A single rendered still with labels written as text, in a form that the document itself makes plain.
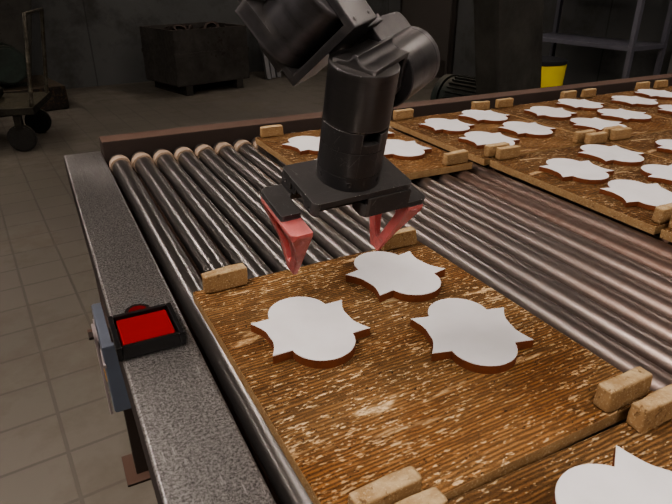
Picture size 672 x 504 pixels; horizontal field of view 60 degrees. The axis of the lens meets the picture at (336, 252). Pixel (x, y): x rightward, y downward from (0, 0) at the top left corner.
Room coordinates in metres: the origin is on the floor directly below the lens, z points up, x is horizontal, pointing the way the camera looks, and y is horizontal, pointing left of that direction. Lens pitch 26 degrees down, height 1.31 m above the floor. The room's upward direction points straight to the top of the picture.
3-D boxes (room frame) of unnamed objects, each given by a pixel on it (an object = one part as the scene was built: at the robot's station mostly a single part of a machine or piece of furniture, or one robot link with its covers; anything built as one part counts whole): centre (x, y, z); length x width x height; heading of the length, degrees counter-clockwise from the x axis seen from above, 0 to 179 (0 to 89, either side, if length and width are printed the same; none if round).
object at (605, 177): (1.12, -0.58, 0.94); 0.41 x 0.35 x 0.04; 26
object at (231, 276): (0.66, 0.14, 0.95); 0.06 x 0.02 x 0.03; 118
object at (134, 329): (0.58, 0.23, 0.92); 0.06 x 0.06 x 0.01; 27
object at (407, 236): (0.78, -0.09, 0.95); 0.06 x 0.02 x 0.03; 118
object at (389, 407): (0.55, -0.06, 0.93); 0.41 x 0.35 x 0.02; 28
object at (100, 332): (0.75, 0.32, 0.77); 0.14 x 0.11 x 0.18; 27
